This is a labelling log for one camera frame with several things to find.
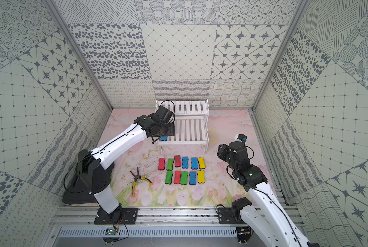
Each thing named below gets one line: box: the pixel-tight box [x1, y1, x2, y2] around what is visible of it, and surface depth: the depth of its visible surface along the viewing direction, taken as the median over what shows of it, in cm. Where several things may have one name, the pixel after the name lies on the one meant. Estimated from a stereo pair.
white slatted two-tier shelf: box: [155, 98, 210, 155], surface depth 90 cm
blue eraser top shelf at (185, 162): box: [181, 156, 189, 169], surface depth 95 cm
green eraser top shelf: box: [166, 158, 175, 171], surface depth 94 cm
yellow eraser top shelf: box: [197, 156, 207, 170], surface depth 93 cm
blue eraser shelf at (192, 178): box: [189, 171, 197, 186], surface depth 87 cm
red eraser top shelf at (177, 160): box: [173, 154, 182, 168], surface depth 95 cm
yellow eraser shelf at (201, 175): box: [197, 170, 206, 184], surface depth 88 cm
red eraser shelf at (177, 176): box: [173, 170, 182, 185], surface depth 87 cm
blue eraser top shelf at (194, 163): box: [190, 156, 198, 170], surface depth 94 cm
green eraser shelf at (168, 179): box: [164, 170, 174, 185], surface depth 87 cm
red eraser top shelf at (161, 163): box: [158, 157, 165, 170], surface depth 95 cm
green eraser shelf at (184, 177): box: [180, 171, 189, 185], surface depth 88 cm
